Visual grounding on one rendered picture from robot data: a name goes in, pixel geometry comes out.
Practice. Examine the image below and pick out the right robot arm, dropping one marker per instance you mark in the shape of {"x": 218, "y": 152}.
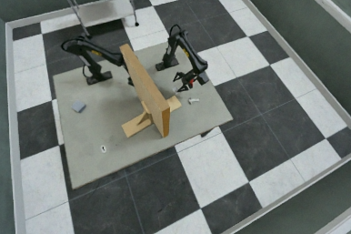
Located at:
{"x": 76, "y": 46}

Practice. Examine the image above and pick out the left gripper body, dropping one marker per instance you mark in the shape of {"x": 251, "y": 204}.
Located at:
{"x": 187, "y": 79}

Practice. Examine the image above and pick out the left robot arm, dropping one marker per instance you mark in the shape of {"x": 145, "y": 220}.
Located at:
{"x": 169, "y": 57}

